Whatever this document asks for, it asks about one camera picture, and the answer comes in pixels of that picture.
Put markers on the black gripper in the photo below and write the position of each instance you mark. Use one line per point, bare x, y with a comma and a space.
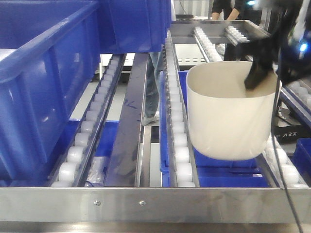
264, 52

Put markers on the white plastic bin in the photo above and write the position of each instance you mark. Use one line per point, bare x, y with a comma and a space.
226, 121

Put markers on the black robot base ARX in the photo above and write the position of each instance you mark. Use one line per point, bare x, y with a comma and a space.
287, 128

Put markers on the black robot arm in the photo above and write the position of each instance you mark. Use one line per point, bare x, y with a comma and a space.
288, 45

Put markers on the blue bin far right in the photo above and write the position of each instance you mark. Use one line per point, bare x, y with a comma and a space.
302, 158

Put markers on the blue bin under white bin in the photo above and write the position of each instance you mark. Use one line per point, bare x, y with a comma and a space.
210, 172

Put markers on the blue bin rear center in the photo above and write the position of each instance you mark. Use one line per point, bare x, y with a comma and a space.
139, 25

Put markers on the stainless steel shelf rack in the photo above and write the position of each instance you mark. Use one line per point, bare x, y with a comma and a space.
39, 209

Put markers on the large blue bin front left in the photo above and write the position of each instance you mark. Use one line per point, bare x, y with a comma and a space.
54, 53

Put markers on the person in black top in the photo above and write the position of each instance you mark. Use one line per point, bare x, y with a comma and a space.
231, 9

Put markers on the person in jeans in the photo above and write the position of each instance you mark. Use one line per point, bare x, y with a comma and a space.
154, 67

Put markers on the white roller track right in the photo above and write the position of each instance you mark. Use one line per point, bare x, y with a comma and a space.
290, 173

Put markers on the white roller track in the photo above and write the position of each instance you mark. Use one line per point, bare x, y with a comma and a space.
180, 167
290, 173
73, 165

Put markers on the white roller track center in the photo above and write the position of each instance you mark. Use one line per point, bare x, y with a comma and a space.
180, 167

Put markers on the white roller track left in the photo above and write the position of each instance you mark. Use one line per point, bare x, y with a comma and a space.
73, 165

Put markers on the steel center divider rail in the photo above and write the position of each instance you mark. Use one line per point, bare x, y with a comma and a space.
122, 169

